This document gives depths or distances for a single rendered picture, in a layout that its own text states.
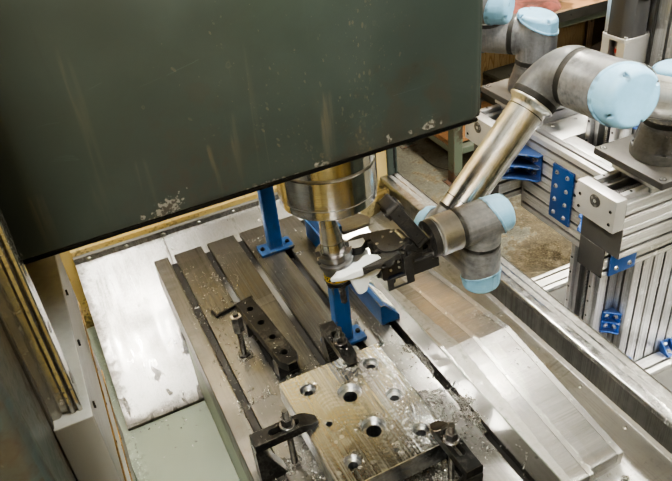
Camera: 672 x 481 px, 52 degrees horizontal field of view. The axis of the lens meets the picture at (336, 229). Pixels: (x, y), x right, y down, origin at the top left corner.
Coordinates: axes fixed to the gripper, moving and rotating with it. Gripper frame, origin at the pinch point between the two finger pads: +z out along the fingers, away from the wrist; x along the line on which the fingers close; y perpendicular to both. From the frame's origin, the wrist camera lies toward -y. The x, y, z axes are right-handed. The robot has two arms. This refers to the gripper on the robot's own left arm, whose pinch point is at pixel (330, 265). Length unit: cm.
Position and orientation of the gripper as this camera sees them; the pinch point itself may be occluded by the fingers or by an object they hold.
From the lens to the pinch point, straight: 117.2
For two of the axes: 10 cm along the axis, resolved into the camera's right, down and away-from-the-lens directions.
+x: -3.7, -4.4, 8.2
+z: -9.1, 3.3, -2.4
